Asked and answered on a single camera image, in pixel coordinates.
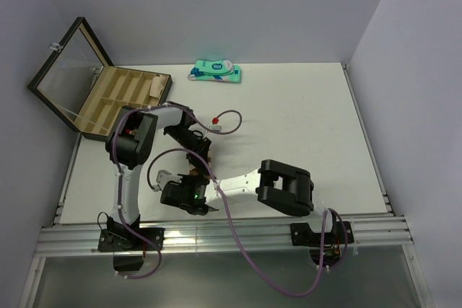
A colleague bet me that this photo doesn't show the beige rolled sock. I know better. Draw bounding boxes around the beige rolled sock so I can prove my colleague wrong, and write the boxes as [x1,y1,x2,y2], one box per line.
[149,75,165,99]

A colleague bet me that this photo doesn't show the black compartment box with lid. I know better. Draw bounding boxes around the black compartment box with lid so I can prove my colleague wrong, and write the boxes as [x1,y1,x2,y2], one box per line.
[27,17,173,141]

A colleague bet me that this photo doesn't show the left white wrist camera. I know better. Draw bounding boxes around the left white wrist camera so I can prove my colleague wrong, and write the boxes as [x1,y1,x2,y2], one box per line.
[208,117,222,133]

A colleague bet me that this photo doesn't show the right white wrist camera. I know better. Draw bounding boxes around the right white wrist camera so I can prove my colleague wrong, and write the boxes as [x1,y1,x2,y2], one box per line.
[152,170,180,192]

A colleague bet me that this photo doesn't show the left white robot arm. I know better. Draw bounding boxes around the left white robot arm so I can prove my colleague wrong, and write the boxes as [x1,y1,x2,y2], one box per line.
[97,102,213,252]

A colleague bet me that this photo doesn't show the brown striped sock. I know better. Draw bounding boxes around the brown striped sock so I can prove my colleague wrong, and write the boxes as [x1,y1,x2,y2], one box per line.
[188,164,209,177]

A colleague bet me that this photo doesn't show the mint green folded socks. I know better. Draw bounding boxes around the mint green folded socks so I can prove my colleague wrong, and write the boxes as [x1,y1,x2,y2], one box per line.
[188,60,241,83]

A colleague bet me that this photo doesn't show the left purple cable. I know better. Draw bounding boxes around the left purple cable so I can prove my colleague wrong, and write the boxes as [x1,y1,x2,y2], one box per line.
[110,104,243,280]

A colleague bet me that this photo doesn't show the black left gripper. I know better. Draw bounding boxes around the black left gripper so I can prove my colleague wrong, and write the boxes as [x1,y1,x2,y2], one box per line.
[165,126,212,176]

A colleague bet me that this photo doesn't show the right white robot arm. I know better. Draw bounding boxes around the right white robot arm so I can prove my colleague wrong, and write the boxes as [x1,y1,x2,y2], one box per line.
[155,159,354,248]

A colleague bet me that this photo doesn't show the aluminium mounting rail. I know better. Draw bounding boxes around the aluminium mounting rail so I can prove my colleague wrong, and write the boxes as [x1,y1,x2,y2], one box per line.
[19,213,435,307]

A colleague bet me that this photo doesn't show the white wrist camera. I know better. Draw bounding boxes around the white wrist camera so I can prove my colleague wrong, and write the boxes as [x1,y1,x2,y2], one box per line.
[152,170,180,192]
[208,117,222,133]

